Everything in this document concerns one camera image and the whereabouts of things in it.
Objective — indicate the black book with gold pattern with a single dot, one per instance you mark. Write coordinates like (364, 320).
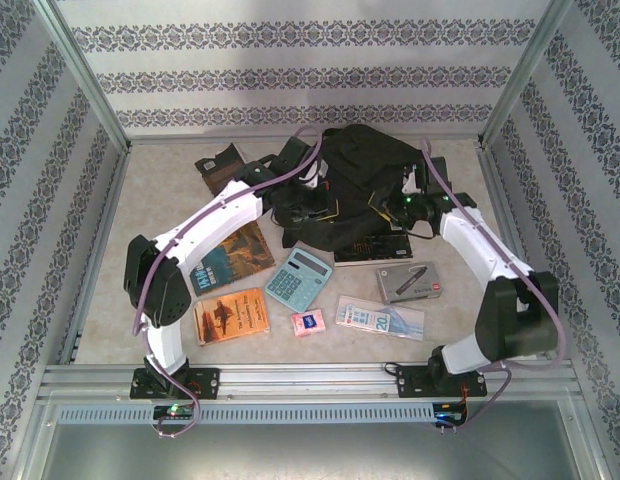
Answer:
(375, 247)

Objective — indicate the black backpack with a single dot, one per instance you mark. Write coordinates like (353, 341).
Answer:
(360, 165)

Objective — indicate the teal and brown book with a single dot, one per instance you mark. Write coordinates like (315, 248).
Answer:
(240, 255)

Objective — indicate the grey pen box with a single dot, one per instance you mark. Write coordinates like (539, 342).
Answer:
(407, 282)

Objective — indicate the light blue calculator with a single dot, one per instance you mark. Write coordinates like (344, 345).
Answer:
(297, 280)

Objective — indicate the black paperback with torn corner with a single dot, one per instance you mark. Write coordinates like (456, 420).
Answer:
(220, 167)

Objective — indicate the clear plastic stationery pack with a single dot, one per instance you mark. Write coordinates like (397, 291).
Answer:
(380, 317)

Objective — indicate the pink tissue pack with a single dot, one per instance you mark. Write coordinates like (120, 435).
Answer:
(308, 322)

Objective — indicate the orange Huckleberry Finn book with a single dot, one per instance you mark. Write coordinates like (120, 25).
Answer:
(230, 315)

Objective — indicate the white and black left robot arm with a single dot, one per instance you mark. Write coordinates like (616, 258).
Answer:
(215, 215)

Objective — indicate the circuit board with green light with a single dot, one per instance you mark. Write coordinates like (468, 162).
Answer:
(175, 411)

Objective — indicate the grey metal panel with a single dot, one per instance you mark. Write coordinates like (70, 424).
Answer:
(310, 455)

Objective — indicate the aluminium table edge rail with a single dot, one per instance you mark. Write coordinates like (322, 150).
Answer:
(97, 255)
(491, 172)
(190, 138)

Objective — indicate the aluminium frame post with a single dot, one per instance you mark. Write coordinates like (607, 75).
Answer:
(85, 75)
(527, 75)

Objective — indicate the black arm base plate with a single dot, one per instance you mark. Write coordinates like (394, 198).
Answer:
(205, 382)
(410, 382)

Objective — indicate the wide aluminium base rail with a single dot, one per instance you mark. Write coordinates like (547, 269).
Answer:
(310, 382)

